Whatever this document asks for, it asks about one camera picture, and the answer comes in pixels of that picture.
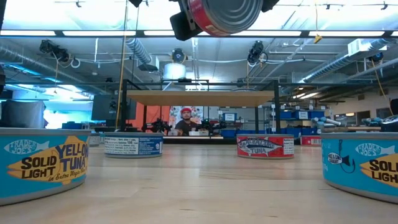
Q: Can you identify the grey cloth cover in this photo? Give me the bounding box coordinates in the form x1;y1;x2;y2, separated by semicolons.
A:
0;99;48;129

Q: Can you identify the rack with blue bins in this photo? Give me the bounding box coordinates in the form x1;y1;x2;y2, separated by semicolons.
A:
263;104;327;139

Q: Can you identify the background wooden bench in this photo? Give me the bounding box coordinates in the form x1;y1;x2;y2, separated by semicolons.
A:
323;125;382;133

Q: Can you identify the dark computer monitor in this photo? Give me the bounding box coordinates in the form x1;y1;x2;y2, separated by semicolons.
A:
91;94;138;122

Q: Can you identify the floral poster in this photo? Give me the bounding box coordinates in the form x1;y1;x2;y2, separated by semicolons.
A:
169;105;205;134

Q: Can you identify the wooden shelf black frame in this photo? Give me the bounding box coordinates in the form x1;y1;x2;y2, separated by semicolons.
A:
119;78;283;139

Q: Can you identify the blue white-label tuna can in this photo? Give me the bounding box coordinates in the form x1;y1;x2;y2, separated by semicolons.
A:
88;133;101;147
103;132;165;159

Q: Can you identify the silver flexible ceiling duct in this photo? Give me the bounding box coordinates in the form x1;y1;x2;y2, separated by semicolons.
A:
125;37;154;65

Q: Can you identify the person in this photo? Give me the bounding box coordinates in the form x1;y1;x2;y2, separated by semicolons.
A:
174;107;200;137

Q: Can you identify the orange panel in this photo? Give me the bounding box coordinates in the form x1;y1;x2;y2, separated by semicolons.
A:
136;105;171;133

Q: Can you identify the grey ceiling duct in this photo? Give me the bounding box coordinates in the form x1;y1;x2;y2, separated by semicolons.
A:
0;42;109;94

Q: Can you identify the white duct box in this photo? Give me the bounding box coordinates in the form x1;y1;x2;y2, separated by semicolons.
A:
346;37;389;57

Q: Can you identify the black ceiling vent hood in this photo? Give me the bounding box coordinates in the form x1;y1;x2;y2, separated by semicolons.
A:
137;63;160;72

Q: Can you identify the blue bin white label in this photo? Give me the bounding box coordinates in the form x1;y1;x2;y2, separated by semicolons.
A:
221;111;238;123

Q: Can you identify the black domed object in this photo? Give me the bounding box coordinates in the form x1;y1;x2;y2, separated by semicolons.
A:
379;98;398;134

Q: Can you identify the large silver ceiling duct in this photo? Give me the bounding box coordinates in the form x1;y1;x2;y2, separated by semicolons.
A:
279;36;398;96

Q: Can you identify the overhead light bar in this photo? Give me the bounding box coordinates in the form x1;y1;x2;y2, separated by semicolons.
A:
0;29;398;39

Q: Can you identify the yellow hanging cable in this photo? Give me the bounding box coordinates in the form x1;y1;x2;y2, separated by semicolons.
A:
369;58;395;116

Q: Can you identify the yellowish vertical pole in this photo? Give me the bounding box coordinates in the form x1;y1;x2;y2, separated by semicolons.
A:
114;0;129;131

